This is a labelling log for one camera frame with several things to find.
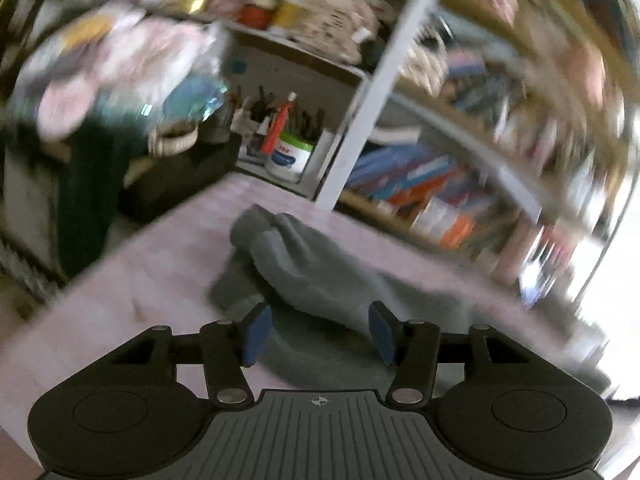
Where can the white jar with green lid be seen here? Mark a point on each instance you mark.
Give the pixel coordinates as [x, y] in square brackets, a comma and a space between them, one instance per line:
[287, 160]

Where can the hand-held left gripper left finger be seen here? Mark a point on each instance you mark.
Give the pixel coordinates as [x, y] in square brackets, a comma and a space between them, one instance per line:
[257, 335]

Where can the pile of plastic bags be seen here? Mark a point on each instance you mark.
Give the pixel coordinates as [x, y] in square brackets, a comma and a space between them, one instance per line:
[125, 60]

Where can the bunch of pencils and pens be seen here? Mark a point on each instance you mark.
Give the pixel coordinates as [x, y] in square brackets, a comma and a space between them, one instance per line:
[305, 120]

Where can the row of leaning books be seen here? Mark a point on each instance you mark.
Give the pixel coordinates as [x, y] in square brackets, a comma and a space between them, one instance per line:
[390, 165]

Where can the woven basket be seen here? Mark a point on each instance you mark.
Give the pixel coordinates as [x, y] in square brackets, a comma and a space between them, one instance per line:
[172, 145]

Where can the orange and white box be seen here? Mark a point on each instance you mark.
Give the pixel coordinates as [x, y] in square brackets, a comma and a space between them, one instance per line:
[450, 230]

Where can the pink sticker-covered cup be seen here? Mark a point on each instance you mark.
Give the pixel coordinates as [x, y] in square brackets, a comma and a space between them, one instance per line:
[515, 255]

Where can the grey fleece garment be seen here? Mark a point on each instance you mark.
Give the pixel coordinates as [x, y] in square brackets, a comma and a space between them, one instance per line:
[320, 270]

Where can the white and wood bookshelf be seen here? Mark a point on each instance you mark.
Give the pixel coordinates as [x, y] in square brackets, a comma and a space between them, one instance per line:
[370, 95]

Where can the black box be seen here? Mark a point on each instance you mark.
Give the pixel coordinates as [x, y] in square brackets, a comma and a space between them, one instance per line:
[175, 190]

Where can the pink cartoon desk mat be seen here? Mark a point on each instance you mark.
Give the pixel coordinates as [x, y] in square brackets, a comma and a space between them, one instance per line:
[165, 260]

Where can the red tassel ornament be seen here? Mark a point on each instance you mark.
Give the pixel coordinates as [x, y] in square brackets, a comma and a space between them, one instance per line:
[275, 132]

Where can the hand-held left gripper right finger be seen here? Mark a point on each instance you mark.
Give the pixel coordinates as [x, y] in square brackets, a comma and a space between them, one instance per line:
[382, 332]

